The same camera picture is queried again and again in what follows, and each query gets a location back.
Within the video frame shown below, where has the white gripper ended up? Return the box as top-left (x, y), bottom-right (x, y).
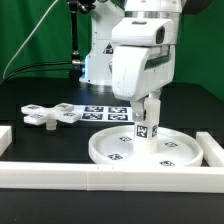
top-left (112, 45), bottom-right (175, 122)

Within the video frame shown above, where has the white round table top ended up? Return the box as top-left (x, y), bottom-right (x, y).
top-left (88, 125), bottom-right (203, 168)

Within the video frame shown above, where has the white cross-shaped table base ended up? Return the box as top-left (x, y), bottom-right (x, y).
top-left (21, 103), bottom-right (82, 131)

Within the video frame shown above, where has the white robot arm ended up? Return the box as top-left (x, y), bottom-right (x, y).
top-left (80, 0), bottom-right (213, 122)

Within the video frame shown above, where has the white marker sheet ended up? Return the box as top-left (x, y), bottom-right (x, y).
top-left (74, 105), bottom-right (132, 122)

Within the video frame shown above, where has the white right fence piece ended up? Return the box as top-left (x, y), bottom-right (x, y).
top-left (196, 132), bottom-right (224, 168)

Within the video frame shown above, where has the white fence piece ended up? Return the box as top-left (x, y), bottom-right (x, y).
top-left (196, 132), bottom-right (224, 168)
top-left (0, 126), bottom-right (12, 156)

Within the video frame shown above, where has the white left fence piece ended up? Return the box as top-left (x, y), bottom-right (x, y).
top-left (0, 126), bottom-right (12, 156)

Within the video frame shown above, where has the black cable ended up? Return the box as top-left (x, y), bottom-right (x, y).
top-left (0, 60), bottom-right (75, 85)

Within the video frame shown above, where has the black camera stand pole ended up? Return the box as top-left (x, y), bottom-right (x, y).
top-left (66, 0), bottom-right (96, 81)

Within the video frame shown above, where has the grey cable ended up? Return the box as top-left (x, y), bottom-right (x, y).
top-left (2, 0), bottom-right (60, 80)

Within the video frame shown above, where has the white front fence rail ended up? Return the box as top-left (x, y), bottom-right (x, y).
top-left (0, 162), bottom-right (224, 193)

